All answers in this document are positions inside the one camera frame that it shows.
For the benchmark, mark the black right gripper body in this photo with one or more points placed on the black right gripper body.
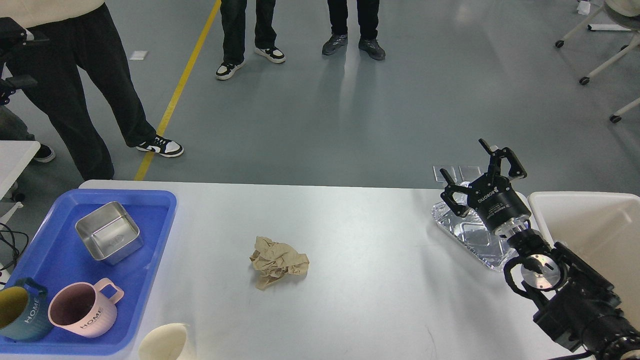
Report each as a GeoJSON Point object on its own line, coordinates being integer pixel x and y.
{"type": "Point", "coordinates": [498, 206]}

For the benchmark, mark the aluminium foil tray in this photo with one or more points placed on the aluminium foil tray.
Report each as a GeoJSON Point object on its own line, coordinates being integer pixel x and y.
{"type": "Point", "coordinates": [490, 250]}

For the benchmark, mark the white side table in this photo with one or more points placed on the white side table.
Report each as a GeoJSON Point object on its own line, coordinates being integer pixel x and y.
{"type": "Point", "coordinates": [14, 157]}

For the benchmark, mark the cream plastic bin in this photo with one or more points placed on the cream plastic bin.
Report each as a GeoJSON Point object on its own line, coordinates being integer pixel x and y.
{"type": "Point", "coordinates": [603, 229]}

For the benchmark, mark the person with black-white sneakers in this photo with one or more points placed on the person with black-white sneakers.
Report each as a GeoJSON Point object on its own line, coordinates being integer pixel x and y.
{"type": "Point", "coordinates": [233, 19]}

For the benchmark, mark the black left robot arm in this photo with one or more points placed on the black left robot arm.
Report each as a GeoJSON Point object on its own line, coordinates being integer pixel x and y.
{"type": "Point", "coordinates": [13, 39]}

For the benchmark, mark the dark teal mug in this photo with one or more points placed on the dark teal mug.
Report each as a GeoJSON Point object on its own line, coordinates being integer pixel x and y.
{"type": "Point", "coordinates": [24, 311]}

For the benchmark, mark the crumpled brown paper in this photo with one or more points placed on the crumpled brown paper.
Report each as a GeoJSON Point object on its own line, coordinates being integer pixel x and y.
{"type": "Point", "coordinates": [275, 260]}

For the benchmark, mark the cream cup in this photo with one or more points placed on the cream cup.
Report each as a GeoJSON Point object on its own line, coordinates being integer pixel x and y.
{"type": "Point", "coordinates": [173, 341]}

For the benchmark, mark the stainless steel tray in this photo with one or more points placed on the stainless steel tray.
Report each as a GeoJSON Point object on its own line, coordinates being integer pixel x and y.
{"type": "Point", "coordinates": [109, 233]}

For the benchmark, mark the white rolling chair base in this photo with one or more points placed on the white rolling chair base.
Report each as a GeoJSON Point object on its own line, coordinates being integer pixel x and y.
{"type": "Point", "coordinates": [600, 40]}

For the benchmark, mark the pink ribbed mug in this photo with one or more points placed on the pink ribbed mug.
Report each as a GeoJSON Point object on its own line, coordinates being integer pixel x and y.
{"type": "Point", "coordinates": [85, 309]}

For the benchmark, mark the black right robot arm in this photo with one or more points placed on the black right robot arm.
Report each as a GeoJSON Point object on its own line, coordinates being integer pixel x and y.
{"type": "Point", "coordinates": [576, 306]}

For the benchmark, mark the clear floor plate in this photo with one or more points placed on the clear floor plate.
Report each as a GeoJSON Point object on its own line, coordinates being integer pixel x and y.
{"type": "Point", "coordinates": [469, 173]}
{"type": "Point", "coordinates": [440, 177]}

